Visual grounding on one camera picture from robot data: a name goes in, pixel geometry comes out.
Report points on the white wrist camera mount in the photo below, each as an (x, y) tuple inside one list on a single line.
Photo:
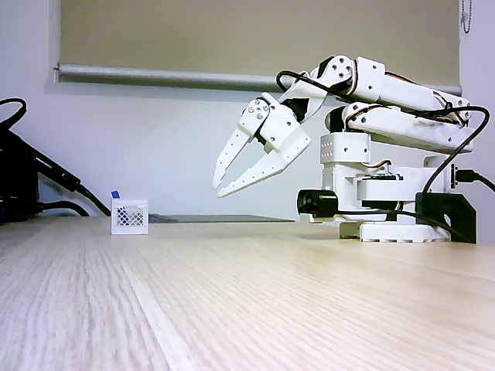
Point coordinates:
[(305, 92)]

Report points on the dark flat mat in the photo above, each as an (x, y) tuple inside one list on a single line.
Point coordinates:
[(232, 218)]

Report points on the blue peg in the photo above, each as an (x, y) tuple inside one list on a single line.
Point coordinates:
[(115, 194)]

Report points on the small white lattice crate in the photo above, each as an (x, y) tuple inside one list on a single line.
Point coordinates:
[(131, 230)]

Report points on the grey blind bottom rail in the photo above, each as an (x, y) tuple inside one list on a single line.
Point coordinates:
[(108, 73)]

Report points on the black table bracket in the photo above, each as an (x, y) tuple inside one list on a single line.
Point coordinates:
[(460, 216)]

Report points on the black round knob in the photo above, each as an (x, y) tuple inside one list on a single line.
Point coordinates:
[(319, 205)]

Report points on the beige roller blind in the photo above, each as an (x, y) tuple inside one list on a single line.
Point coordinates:
[(154, 31)]

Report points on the black equipment box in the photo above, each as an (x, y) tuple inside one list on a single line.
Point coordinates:
[(15, 174)]

